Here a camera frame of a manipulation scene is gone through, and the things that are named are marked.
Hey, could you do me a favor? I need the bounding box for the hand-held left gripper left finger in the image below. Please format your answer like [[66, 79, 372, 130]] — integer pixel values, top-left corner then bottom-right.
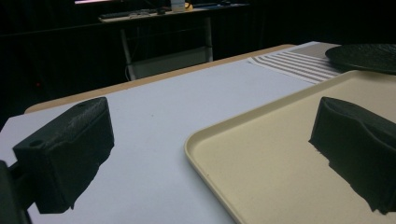
[[12, 96, 115, 215]]

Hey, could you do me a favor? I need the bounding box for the striped placemat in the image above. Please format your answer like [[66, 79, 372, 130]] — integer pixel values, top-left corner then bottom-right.
[[247, 41, 347, 86]]

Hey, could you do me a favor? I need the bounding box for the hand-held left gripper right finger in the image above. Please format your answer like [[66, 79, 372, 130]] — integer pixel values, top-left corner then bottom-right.
[[308, 96, 396, 216]]

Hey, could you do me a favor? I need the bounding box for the beige plastic tray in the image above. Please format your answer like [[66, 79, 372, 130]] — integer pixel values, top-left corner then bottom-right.
[[183, 70, 396, 224]]

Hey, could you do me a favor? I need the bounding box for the white table mat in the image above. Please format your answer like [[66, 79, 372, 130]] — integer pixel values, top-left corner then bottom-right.
[[0, 59, 316, 224]]

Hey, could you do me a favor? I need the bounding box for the background desk with metal legs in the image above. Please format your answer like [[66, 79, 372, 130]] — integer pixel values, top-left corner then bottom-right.
[[98, 3, 250, 82]]

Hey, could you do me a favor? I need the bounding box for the black plate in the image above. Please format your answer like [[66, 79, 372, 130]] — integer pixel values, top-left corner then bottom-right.
[[324, 43, 396, 76]]

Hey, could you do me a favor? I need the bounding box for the black keyboard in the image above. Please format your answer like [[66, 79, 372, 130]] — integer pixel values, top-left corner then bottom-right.
[[100, 11, 135, 20]]

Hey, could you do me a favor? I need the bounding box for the white box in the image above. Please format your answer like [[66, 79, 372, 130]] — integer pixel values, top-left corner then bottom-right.
[[170, 0, 186, 13]]

